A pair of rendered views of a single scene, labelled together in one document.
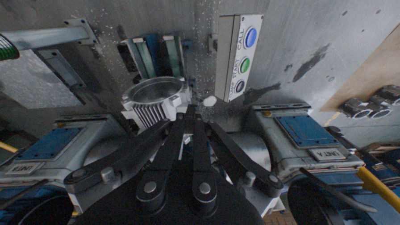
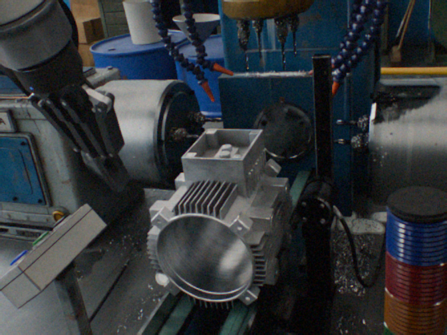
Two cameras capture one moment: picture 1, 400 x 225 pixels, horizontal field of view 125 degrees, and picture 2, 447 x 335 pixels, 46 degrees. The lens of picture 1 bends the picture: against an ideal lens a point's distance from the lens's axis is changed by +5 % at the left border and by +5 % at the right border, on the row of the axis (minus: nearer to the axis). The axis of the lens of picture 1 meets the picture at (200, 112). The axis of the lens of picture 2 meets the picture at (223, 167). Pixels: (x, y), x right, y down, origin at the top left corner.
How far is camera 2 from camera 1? 0.63 m
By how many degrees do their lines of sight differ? 30
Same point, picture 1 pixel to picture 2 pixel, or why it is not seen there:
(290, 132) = (31, 166)
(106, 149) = (432, 171)
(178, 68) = (173, 313)
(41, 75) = not seen: outside the picture
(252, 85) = not seen: hidden behind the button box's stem
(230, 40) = (40, 257)
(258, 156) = not seen: hidden behind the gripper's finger
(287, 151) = (46, 131)
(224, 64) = (63, 244)
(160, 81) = (219, 294)
